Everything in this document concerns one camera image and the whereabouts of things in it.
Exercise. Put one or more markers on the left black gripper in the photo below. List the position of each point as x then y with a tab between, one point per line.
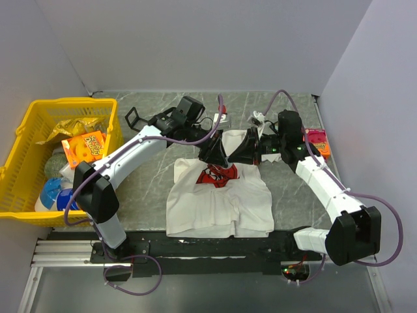
214	152

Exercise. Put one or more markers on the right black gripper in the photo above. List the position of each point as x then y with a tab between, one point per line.
247	153

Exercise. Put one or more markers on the white Coca-Cola t-shirt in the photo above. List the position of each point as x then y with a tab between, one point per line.
207	202

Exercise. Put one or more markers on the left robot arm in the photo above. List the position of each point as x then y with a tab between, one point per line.
95	185

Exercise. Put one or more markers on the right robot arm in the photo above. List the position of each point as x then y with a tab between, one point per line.
356	229

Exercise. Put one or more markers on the pink orange sponge box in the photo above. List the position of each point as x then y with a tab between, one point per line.
319	139

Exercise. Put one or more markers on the black folding mirror left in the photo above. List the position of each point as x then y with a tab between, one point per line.
132	118

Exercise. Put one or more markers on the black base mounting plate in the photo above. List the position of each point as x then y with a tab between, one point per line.
152	252

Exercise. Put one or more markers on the orange Scrub Daddy box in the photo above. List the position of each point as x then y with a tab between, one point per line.
84	148

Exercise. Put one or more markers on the gold snack bag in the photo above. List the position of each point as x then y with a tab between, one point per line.
70	128

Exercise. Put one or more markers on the blue white canister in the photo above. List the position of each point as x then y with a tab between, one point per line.
63	198

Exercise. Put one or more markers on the green scrub sponge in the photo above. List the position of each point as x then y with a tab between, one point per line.
54	165

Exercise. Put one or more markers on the blue lid white container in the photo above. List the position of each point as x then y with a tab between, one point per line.
47	199

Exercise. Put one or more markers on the yellow plastic basket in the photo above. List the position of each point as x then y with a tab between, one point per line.
22	176

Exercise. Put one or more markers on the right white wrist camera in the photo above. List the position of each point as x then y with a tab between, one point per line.
256	118

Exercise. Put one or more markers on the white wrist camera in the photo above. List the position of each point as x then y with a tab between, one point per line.
256	118
224	123

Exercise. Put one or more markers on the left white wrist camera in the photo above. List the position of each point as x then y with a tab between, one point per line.
224	123

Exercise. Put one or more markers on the aluminium rail frame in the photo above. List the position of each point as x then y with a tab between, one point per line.
55	253

